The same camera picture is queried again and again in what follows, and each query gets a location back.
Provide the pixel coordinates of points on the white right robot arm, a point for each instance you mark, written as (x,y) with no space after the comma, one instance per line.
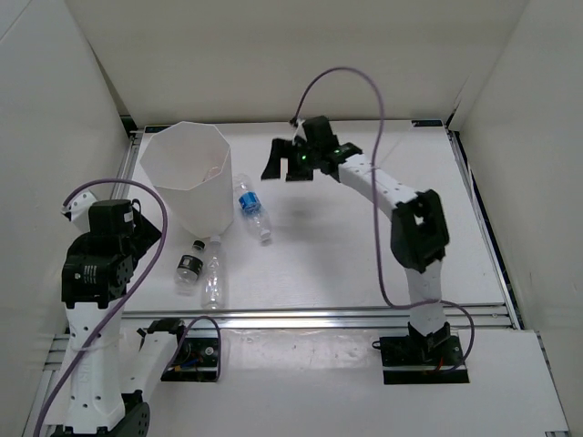
(419,233)

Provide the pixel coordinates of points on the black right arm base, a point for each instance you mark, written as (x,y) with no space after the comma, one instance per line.
(404,364)

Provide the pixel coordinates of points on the black label plastic bottle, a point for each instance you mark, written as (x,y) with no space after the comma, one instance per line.
(190,266)

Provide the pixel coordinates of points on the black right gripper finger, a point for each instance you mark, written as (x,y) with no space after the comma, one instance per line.
(298,172)
(280,149)

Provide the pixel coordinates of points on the aluminium frame rail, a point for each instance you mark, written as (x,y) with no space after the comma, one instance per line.
(318,270)

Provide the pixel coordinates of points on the blue label plastic bottle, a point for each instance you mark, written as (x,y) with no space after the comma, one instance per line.
(253,212)

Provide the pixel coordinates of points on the red label plastic bottle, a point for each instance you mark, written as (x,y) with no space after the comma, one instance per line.
(213,172)

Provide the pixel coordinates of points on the white octagonal bin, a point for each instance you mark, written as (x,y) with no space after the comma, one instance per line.
(176,161)

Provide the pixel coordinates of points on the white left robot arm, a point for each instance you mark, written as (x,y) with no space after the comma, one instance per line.
(104,268)

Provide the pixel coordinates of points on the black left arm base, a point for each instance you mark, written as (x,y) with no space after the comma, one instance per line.
(196,359)

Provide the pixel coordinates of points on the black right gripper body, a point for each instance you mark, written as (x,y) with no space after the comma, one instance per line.
(309,152)

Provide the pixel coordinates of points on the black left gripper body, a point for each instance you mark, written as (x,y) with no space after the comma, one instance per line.
(145,234)

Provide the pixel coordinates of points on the clear unlabeled plastic bottle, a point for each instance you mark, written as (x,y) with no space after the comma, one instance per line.
(216,279)

